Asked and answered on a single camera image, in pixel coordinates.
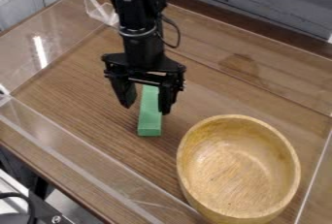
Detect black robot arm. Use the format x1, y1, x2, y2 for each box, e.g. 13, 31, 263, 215
102, 0, 186, 114

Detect clear acrylic tray wall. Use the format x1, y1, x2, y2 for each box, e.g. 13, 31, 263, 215
0, 0, 332, 224

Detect brown wooden bowl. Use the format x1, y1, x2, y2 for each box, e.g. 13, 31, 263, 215
176, 114, 301, 224

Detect black cable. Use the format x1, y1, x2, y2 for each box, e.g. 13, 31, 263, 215
0, 191, 47, 224

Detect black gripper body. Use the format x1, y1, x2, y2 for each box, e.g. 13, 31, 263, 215
102, 35, 187, 92

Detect clear acrylic corner bracket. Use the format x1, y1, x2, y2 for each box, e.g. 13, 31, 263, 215
84, 0, 119, 27

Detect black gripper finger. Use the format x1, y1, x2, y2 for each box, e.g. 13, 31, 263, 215
110, 78, 138, 109
158, 83, 178, 115

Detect green rectangular block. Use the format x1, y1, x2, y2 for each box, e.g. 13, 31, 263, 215
138, 85, 162, 137

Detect black metal bracket with bolt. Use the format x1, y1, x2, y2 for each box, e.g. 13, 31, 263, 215
28, 192, 76, 224

